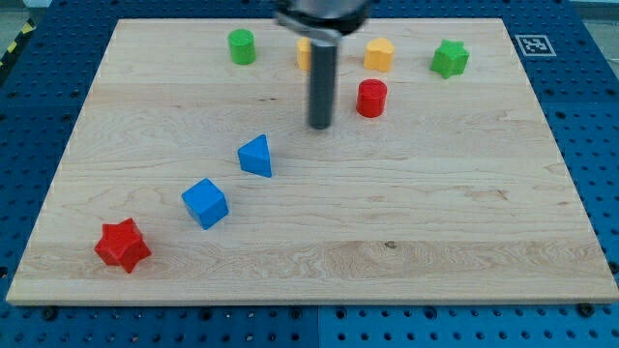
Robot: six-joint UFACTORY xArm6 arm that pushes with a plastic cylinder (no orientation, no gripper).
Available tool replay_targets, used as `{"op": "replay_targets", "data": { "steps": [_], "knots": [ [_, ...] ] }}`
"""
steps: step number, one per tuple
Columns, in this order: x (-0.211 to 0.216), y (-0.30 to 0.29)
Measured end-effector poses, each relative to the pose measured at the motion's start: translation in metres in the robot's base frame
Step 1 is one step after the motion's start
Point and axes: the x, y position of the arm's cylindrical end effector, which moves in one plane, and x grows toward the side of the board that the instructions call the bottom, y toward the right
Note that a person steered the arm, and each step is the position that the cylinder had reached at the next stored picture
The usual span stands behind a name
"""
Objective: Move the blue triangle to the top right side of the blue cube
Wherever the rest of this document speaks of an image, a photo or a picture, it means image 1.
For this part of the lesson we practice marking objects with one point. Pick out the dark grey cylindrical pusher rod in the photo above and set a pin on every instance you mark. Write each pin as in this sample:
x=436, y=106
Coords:
x=322, y=80

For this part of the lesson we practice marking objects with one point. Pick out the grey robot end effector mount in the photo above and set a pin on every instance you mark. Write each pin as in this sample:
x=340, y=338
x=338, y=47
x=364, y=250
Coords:
x=326, y=20

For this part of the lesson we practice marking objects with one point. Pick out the blue triangle block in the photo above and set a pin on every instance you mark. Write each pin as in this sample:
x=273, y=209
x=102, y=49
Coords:
x=254, y=157

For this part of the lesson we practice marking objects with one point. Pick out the blue cube block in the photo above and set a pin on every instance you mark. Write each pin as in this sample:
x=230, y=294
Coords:
x=205, y=203

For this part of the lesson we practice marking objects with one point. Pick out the yellow block behind rod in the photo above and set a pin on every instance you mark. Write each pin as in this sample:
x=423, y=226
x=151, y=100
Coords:
x=303, y=53

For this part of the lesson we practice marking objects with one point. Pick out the red cylinder block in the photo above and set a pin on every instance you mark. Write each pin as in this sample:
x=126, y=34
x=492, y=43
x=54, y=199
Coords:
x=371, y=98

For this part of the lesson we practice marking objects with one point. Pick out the green cylinder block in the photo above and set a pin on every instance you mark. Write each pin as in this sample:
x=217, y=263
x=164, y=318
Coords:
x=241, y=46

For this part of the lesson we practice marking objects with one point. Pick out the green star block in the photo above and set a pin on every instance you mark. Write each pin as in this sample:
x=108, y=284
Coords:
x=450, y=58

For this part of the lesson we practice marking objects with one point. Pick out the wooden board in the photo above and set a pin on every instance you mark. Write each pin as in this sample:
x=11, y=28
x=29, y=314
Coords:
x=455, y=195

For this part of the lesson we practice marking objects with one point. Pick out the white fiducial marker tag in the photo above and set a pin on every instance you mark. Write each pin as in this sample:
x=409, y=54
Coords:
x=535, y=45

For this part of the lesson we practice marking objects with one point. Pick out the red star block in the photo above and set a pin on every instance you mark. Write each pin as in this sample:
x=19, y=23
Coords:
x=122, y=245

